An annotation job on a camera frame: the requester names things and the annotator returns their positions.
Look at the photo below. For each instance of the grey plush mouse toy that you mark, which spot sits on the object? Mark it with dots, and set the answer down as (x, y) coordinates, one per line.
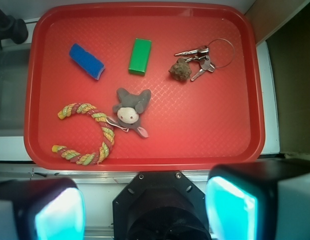
(129, 109)

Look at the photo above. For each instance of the green rectangular block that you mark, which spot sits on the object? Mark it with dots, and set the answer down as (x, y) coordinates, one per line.
(139, 57)

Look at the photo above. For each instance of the silver keys on ring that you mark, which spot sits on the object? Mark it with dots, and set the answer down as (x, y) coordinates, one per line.
(205, 56)

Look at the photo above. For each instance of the red plastic tray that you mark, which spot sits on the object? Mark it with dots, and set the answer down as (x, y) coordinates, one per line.
(192, 125)

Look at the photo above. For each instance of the multicolour twisted rope toy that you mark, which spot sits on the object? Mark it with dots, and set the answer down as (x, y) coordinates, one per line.
(108, 135)

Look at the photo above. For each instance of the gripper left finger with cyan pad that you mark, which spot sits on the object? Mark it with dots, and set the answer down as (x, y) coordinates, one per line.
(42, 209)

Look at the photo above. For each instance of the black clamp knob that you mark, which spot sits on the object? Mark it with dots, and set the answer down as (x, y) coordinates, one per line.
(12, 28)

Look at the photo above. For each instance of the blue sponge block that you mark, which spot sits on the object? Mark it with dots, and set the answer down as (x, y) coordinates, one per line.
(88, 62)

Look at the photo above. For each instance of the black octagonal mount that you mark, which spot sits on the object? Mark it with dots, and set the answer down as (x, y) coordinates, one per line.
(160, 205)

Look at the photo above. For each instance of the brown rock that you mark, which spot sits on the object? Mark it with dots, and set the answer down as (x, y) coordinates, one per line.
(180, 71)

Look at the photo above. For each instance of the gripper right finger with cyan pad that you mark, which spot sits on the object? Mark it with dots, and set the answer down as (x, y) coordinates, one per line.
(260, 200)

